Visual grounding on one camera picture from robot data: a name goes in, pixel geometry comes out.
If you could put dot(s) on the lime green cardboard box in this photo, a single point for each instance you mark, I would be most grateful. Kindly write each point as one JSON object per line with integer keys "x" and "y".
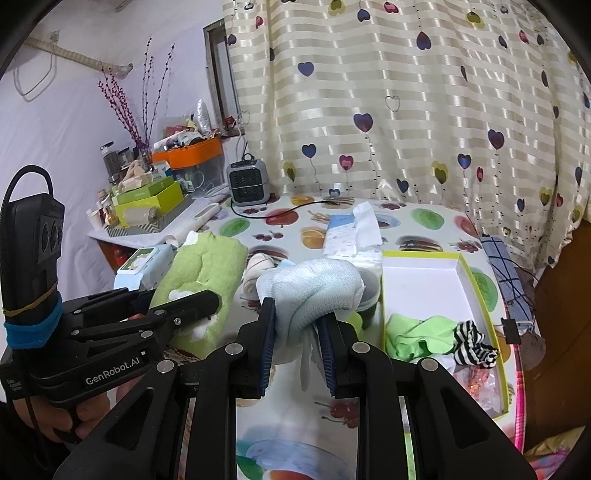
{"x": 171, "y": 198}

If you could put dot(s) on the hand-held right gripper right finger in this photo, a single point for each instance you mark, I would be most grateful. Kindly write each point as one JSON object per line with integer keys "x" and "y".
{"x": 328, "y": 355}

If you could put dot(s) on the white box with green rim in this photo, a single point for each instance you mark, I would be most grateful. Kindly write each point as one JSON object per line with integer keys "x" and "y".
{"x": 425, "y": 281}

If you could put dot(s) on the wooden wardrobe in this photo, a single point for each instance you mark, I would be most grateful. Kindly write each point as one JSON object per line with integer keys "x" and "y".
{"x": 563, "y": 346}

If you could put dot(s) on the plain green cloth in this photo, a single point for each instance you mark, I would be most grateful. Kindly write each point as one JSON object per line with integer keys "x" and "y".
{"x": 415, "y": 337}

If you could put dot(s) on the green towel with white patches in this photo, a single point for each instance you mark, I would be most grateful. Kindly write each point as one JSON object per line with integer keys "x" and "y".
{"x": 207, "y": 267}

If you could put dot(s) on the red white snack packet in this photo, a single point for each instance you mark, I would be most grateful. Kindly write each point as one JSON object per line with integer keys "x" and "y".
{"x": 482, "y": 385}

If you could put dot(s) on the grey space heater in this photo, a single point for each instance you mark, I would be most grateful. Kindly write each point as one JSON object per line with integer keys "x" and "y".
{"x": 249, "y": 182}

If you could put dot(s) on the light grey sock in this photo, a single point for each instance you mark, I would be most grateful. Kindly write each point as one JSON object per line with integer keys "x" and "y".
{"x": 314, "y": 286}

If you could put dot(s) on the person's left hand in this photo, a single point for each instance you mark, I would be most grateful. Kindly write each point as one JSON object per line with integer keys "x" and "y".
{"x": 92, "y": 415}

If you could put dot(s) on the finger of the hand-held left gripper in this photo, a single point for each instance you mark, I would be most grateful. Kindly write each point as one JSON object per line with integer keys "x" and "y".
{"x": 198, "y": 302}
{"x": 115, "y": 297}

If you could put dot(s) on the white sock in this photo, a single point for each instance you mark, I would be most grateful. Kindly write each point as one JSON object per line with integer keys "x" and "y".
{"x": 258, "y": 272}

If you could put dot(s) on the grey chevron patterned box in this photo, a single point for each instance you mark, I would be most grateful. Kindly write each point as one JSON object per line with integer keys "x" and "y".
{"x": 152, "y": 226}

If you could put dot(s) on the white rolled sheet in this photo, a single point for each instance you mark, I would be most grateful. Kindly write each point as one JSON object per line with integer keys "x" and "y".
{"x": 198, "y": 221}

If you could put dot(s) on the silver foil bag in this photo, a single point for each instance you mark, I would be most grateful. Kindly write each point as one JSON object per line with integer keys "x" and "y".
{"x": 203, "y": 115}

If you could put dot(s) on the glass storage jar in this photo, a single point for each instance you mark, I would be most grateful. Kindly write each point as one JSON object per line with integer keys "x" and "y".
{"x": 123, "y": 157}
{"x": 108, "y": 159}

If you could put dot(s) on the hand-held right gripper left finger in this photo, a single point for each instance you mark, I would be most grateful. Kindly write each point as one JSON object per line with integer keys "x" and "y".
{"x": 269, "y": 341}

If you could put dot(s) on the small striped sock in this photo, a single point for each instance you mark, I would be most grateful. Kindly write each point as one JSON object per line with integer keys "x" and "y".
{"x": 471, "y": 344}

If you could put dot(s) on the wet wipes pack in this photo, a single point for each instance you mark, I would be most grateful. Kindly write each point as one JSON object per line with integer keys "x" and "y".
{"x": 143, "y": 270}

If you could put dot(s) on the dark lidded jar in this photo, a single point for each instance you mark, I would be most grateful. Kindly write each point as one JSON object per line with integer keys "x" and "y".
{"x": 371, "y": 300}

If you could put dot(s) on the heart print striped curtain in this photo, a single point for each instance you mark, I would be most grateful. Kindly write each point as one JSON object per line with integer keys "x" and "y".
{"x": 392, "y": 69}

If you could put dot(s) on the blue plaid cloth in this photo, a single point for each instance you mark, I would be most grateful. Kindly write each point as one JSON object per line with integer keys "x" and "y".
{"x": 503, "y": 272}

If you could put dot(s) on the white wall pipe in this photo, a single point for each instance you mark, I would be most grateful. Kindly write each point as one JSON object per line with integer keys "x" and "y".
{"x": 74, "y": 57}

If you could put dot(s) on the blue white tissue pack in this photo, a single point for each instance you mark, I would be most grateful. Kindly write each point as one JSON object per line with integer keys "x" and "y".
{"x": 339, "y": 237}

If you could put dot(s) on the window frame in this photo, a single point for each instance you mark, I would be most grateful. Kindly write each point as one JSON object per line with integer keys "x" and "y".
{"x": 221, "y": 69}

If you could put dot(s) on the orange lid storage box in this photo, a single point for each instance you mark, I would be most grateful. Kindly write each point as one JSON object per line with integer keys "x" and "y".
{"x": 194, "y": 152}

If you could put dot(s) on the purple decorative twigs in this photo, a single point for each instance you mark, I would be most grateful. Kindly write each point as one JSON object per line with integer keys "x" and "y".
{"x": 122, "y": 106}

